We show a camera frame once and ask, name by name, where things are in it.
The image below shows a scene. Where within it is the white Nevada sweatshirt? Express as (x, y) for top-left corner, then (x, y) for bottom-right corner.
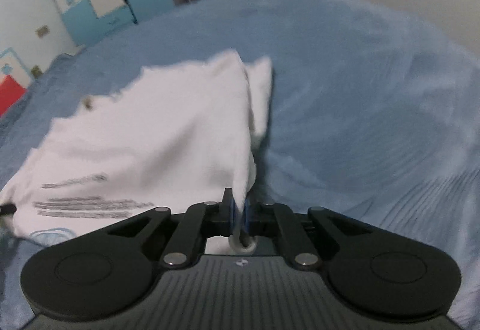
(1, 50), (272, 246)

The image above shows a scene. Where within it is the red pillow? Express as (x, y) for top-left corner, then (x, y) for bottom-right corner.
(0, 75), (26, 115)

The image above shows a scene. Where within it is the bronze bedside socket plate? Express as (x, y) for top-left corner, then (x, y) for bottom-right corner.
(31, 66), (42, 79)

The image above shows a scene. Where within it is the blue bedspread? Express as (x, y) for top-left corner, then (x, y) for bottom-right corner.
(1, 0), (479, 329)

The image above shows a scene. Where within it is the apple pattern headboard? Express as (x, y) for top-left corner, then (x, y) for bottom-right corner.
(0, 48), (33, 89)

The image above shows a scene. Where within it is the bronze wall switch plate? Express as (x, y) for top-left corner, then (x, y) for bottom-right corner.
(36, 25), (50, 38)

